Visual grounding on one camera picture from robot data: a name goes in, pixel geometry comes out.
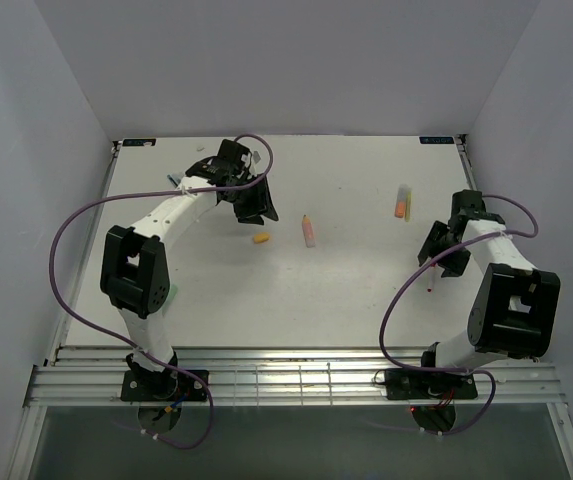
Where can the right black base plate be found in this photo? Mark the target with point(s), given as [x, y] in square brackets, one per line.
[401, 384]

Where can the thin red-tipped pen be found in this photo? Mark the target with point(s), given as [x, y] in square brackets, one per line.
[431, 279]

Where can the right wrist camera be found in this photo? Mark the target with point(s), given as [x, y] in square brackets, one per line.
[466, 201]

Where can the left blue corner label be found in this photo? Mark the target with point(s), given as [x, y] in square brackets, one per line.
[139, 142]

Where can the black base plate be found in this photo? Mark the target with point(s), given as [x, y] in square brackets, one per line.
[144, 386]
[401, 384]

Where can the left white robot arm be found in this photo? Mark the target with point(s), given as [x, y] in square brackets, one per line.
[135, 275]

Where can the blue pens cluster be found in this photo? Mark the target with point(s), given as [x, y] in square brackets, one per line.
[175, 179]

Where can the thin yellow pen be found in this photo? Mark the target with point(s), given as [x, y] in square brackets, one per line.
[407, 215]

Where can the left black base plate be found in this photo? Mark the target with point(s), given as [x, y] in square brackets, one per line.
[144, 386]

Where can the aluminium rail frame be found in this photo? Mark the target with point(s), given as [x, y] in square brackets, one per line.
[295, 340]

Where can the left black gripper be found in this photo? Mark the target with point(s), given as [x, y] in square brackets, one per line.
[261, 203]

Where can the blue corner label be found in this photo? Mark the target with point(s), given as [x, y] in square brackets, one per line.
[139, 142]
[436, 140]

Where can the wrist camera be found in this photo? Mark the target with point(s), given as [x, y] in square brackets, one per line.
[466, 201]
[233, 153]

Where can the yellow-orange pen cap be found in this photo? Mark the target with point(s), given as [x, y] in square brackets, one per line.
[261, 238]

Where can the right blue corner label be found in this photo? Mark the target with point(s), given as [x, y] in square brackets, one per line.
[436, 140]

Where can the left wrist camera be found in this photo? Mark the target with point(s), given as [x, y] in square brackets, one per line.
[233, 153]

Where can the orange highlighter pen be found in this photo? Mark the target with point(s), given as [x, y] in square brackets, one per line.
[401, 204]

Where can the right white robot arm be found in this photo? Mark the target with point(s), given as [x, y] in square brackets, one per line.
[514, 310]

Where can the green highlighter pen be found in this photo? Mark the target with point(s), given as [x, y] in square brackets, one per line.
[172, 294]

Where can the pink pencil-shaped pen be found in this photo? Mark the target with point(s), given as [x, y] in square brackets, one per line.
[308, 232]

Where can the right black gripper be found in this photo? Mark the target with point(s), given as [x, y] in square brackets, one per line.
[431, 245]

